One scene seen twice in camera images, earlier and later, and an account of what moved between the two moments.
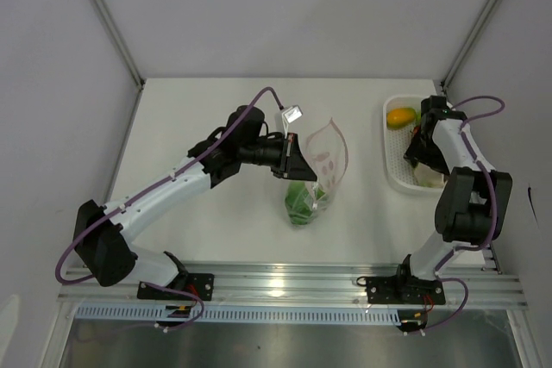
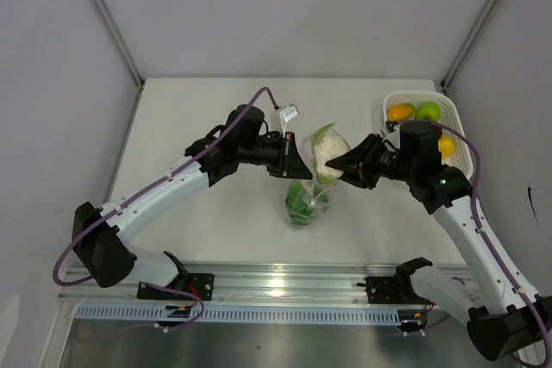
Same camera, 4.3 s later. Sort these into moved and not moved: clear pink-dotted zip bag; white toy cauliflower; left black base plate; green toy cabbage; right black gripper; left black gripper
Moved: white toy cauliflower; right black gripper
Not moved: left black gripper; clear pink-dotted zip bag; green toy cabbage; left black base plate
